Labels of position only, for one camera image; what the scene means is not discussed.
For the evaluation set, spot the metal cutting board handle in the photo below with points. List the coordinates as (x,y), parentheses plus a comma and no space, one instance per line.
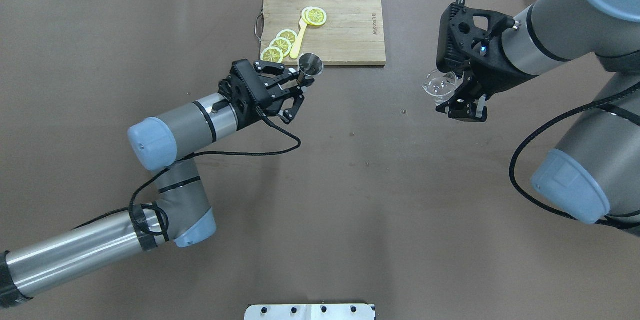
(259,25)

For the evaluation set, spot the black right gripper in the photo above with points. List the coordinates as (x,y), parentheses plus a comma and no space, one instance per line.
(496,76)

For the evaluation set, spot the middle lemon slice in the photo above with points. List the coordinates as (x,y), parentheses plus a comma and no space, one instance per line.
(283,44)

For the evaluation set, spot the lemon slice at board corner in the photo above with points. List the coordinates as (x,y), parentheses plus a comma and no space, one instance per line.
(272,54)

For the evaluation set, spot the clear glass measuring cup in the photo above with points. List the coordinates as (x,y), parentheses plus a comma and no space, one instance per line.
(441,86)

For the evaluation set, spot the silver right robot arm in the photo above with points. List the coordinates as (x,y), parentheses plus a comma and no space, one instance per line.
(582,164)

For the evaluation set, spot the steel double jigger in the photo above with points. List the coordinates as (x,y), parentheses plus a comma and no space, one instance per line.
(309,66)

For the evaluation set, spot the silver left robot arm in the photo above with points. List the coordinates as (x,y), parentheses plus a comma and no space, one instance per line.
(172,206)

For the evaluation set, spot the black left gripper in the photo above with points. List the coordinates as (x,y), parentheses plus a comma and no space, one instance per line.
(248,110)

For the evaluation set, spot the wooden cutting board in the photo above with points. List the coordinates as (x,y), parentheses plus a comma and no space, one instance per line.
(353,34)

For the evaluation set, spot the inner lemon slice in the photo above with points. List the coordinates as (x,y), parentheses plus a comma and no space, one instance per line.
(289,34)

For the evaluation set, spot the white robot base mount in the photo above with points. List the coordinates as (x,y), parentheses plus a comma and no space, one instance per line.
(341,310)

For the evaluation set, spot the lemon slice on knife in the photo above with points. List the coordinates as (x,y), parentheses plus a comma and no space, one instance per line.
(314,16)

